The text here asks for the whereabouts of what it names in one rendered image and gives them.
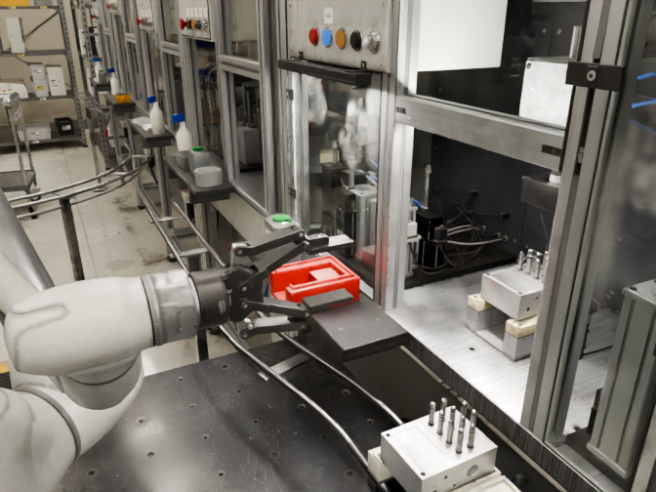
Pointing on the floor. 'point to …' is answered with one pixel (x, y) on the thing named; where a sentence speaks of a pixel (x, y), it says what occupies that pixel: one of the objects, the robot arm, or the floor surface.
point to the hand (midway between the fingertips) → (333, 271)
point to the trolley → (12, 182)
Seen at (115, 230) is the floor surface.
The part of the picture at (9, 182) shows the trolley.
